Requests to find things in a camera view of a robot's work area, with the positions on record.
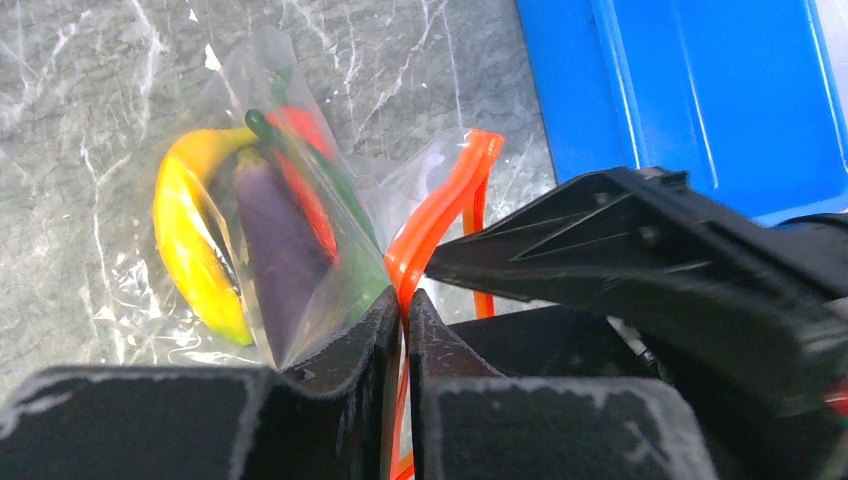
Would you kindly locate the yellow banana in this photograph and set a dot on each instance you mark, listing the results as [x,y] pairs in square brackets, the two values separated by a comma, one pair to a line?
[183,239]

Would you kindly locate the purple eggplant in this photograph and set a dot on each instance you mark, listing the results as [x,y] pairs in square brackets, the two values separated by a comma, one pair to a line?
[282,262]

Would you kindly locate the clear zip top bag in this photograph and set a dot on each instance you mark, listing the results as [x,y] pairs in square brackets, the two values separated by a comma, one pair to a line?
[414,205]

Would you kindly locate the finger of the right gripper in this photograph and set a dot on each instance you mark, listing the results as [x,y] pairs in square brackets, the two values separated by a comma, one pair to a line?
[553,342]
[765,308]

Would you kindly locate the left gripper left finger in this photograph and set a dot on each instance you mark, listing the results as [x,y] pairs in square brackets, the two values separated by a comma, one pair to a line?
[327,417]

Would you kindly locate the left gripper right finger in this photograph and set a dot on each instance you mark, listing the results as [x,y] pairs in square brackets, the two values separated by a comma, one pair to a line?
[470,421]

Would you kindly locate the blue plastic bin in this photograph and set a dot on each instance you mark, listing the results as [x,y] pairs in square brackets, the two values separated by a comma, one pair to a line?
[741,95]

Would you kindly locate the red chili pepper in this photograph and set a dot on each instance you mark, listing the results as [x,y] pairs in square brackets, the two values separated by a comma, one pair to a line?
[315,132]

